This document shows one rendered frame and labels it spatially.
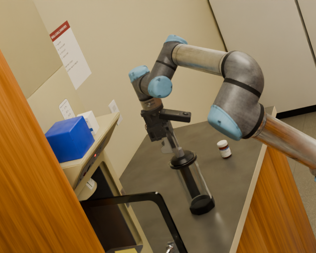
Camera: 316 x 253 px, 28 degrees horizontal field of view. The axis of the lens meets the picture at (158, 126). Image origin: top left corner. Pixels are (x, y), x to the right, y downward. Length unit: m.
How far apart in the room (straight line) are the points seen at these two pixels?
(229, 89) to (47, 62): 0.56
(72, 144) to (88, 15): 1.44
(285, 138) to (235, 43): 3.03
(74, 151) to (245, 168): 1.00
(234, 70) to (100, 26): 1.48
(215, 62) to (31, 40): 0.55
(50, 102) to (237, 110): 0.56
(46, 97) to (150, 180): 1.04
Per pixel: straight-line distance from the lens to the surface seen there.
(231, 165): 2.66
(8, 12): 1.87
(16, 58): 1.83
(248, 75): 1.81
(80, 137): 1.80
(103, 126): 1.95
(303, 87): 4.94
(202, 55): 1.98
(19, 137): 1.70
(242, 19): 4.80
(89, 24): 3.12
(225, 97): 1.80
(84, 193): 2.02
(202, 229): 2.33
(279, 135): 1.88
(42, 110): 1.87
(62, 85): 1.99
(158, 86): 2.09
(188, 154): 2.33
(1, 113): 1.69
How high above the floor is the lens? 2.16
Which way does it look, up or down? 21 degrees down
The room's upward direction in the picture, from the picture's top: 24 degrees counter-clockwise
